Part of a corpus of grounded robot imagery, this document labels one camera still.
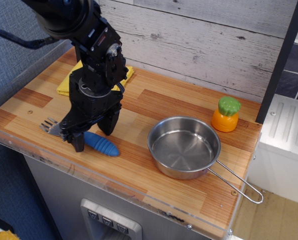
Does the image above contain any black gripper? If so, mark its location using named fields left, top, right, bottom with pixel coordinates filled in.
left=59, top=67, right=123, bottom=153

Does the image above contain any blue handled metal fork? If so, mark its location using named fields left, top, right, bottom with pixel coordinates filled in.
left=39, top=117, right=120, bottom=157

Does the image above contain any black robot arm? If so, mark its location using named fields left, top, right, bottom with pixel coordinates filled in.
left=26, top=0, right=128, bottom=152

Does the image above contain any yellow folded cloth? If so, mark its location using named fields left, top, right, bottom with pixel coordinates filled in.
left=56, top=61, right=135, bottom=97

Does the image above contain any orange toy carrot green top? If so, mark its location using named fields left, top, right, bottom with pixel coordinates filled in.
left=211, top=96, right=241, bottom=133

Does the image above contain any silver dispenser panel with buttons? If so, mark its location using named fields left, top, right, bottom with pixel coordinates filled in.
left=80, top=198, right=143, bottom=240

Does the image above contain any yellow object bottom left corner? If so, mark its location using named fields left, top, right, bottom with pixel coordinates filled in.
left=0, top=230, right=20, bottom=240

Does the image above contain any white ribbed cabinet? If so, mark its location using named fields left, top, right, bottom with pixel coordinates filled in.
left=248, top=94, right=298, bottom=203

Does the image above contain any small steel pan wire handle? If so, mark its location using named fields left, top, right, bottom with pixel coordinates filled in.
left=147, top=116, right=264, bottom=205

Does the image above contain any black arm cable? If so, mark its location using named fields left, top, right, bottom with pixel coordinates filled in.
left=0, top=20, right=57, bottom=50

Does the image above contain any dark right shelf post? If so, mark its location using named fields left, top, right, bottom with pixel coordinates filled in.
left=255, top=1, right=298, bottom=124

